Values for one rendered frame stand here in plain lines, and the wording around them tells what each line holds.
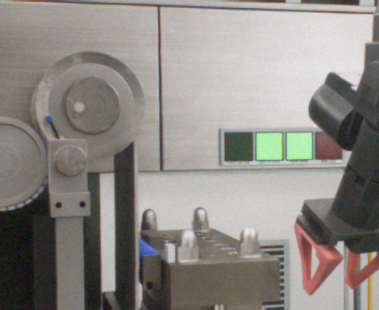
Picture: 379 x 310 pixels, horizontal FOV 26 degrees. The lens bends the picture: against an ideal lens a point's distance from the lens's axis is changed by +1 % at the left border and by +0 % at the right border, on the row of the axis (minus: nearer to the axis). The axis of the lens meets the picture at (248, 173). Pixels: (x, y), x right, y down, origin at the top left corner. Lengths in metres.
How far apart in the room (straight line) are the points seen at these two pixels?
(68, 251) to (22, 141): 0.16
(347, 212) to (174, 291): 0.38
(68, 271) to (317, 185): 3.04
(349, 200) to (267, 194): 3.17
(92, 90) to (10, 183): 0.17
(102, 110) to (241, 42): 0.47
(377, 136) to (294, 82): 0.78
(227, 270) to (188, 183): 2.75
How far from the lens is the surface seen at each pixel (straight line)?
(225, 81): 1.52
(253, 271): 1.16
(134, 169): 1.15
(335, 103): 0.85
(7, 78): 1.47
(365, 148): 0.80
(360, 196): 0.82
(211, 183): 3.91
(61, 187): 1.11
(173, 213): 3.88
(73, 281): 1.11
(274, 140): 1.53
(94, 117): 1.12
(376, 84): 0.76
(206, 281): 1.15
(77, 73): 1.14
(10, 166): 1.14
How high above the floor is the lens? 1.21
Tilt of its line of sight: 3 degrees down
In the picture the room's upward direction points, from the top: straight up
